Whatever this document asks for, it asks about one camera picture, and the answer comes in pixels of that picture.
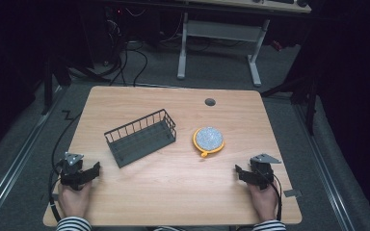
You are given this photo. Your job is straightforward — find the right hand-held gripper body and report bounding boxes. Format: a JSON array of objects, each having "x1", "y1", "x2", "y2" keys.
[{"x1": 249, "y1": 152, "x2": 282, "y2": 191}]

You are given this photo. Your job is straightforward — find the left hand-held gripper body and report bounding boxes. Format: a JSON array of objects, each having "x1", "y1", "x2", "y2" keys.
[{"x1": 58, "y1": 151, "x2": 90, "y2": 192}]

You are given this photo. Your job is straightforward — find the person's left hand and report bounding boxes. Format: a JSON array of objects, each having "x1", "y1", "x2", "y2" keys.
[{"x1": 57, "y1": 180, "x2": 93, "y2": 219}]

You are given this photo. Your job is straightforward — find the person's right hand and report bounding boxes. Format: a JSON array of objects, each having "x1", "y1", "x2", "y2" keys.
[{"x1": 246, "y1": 179, "x2": 279, "y2": 223}]

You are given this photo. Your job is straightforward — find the grey tape piece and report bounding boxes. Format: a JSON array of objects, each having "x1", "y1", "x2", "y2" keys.
[{"x1": 282, "y1": 189, "x2": 303, "y2": 198}]

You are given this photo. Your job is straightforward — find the round yellow-rimmed glitter disc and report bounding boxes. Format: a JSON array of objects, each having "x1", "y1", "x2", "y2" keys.
[{"x1": 192, "y1": 126, "x2": 225, "y2": 159}]

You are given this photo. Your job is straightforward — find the black metal stand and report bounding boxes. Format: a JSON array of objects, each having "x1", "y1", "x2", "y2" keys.
[
  {"x1": 259, "y1": 64, "x2": 320, "y2": 137},
  {"x1": 40, "y1": 54, "x2": 73, "y2": 116}
]

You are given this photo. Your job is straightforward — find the white-legged wooden desk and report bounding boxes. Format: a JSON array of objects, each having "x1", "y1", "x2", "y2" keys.
[{"x1": 176, "y1": 0, "x2": 312, "y2": 89}]

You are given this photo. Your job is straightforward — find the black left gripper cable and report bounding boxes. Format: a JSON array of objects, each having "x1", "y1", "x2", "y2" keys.
[{"x1": 47, "y1": 111, "x2": 83, "y2": 223}]

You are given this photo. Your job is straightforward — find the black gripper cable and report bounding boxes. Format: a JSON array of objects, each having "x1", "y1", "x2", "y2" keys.
[
  {"x1": 47, "y1": 111, "x2": 83, "y2": 223},
  {"x1": 260, "y1": 167, "x2": 283, "y2": 222}
]

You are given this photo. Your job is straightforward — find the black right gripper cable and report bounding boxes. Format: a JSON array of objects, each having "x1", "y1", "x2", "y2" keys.
[{"x1": 260, "y1": 167, "x2": 283, "y2": 222}]

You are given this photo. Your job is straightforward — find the dark grey wire basket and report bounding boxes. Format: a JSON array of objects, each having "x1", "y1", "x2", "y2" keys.
[{"x1": 103, "y1": 108, "x2": 178, "y2": 169}]

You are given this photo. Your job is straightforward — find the metal floor rail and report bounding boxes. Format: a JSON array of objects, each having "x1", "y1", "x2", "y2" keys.
[
  {"x1": 293, "y1": 104, "x2": 357, "y2": 231},
  {"x1": 0, "y1": 86, "x2": 66, "y2": 222}
]

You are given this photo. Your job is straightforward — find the white cable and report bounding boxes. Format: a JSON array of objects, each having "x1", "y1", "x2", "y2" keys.
[{"x1": 153, "y1": 225, "x2": 187, "y2": 231}]

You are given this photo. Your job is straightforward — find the black floor cables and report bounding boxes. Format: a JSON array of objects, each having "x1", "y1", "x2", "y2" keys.
[{"x1": 99, "y1": 8, "x2": 149, "y2": 88}]

